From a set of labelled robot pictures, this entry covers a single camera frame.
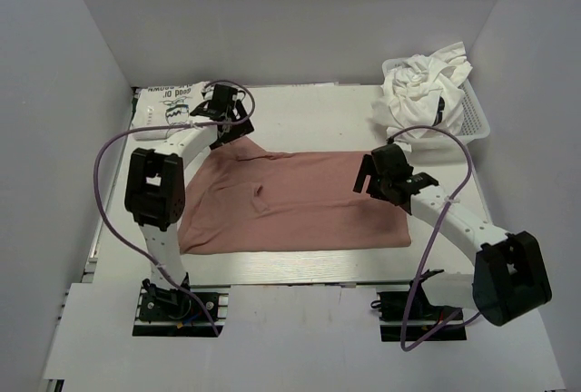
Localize white plastic basket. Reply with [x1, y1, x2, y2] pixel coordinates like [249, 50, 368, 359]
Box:
[403, 79, 490, 151]

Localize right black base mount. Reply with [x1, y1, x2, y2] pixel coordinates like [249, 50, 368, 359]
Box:
[370, 290, 467, 344]

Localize crumpled white shirts pile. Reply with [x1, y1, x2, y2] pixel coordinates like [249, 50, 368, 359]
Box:
[370, 42, 472, 150]

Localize pink t shirt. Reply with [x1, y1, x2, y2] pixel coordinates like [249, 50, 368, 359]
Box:
[178, 138, 411, 255]

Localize folded white printed t shirt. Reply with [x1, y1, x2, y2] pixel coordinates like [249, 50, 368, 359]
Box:
[132, 82, 208, 129]

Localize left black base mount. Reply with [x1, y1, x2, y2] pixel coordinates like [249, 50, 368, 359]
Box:
[133, 279, 229, 338]

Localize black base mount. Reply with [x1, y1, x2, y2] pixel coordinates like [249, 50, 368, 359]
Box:
[133, 279, 229, 338]
[370, 290, 467, 344]

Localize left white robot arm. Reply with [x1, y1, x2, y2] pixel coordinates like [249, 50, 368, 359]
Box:
[124, 80, 256, 292]

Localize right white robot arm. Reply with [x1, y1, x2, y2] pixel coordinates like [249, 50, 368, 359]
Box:
[353, 143, 553, 326]

